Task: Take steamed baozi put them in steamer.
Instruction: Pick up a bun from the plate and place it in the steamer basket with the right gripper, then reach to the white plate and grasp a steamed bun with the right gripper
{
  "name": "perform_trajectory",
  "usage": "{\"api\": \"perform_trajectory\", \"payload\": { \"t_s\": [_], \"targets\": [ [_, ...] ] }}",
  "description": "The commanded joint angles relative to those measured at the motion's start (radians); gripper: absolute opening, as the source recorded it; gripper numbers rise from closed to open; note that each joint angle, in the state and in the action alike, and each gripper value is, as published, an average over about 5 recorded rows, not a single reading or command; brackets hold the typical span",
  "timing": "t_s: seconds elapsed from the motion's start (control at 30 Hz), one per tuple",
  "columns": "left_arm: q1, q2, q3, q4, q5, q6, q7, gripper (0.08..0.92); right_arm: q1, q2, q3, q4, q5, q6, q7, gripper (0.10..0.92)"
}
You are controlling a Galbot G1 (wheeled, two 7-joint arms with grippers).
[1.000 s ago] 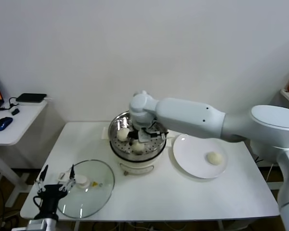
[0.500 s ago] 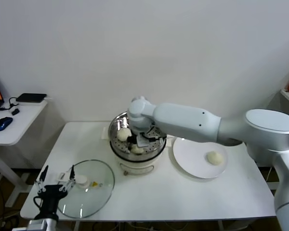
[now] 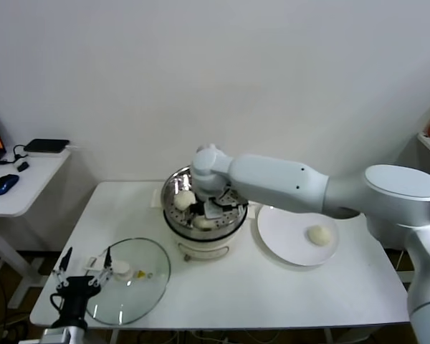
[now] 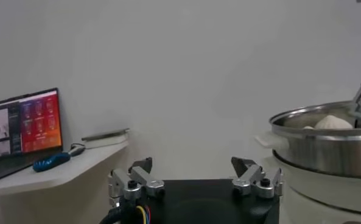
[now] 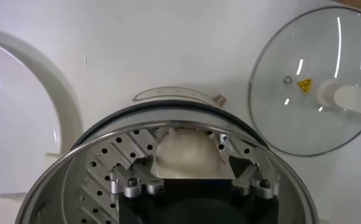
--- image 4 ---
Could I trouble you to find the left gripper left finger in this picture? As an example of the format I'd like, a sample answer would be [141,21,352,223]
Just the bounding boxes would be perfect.
[108,156,166,208]

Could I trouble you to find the stainless steel steamer basket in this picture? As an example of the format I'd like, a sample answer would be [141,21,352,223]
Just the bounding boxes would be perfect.
[268,100,361,180]

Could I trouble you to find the small black adapter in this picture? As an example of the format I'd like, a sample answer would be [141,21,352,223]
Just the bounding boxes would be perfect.
[68,145,86,158]

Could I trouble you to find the laptop with red screen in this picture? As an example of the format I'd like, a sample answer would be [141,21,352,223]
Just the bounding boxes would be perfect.
[0,87,64,184]

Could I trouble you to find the flat black box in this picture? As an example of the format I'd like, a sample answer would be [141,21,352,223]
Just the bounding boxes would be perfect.
[81,127,131,142]

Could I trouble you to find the blue computer mouse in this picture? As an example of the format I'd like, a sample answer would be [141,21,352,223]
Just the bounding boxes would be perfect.
[32,152,72,173]

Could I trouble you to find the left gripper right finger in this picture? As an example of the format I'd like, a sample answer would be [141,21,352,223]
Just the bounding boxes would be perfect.
[230,156,284,200]

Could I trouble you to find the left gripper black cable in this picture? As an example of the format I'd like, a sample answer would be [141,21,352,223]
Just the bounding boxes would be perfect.
[98,202,153,224]

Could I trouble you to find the white side table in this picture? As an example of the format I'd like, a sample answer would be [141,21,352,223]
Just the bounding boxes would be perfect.
[0,133,130,224]

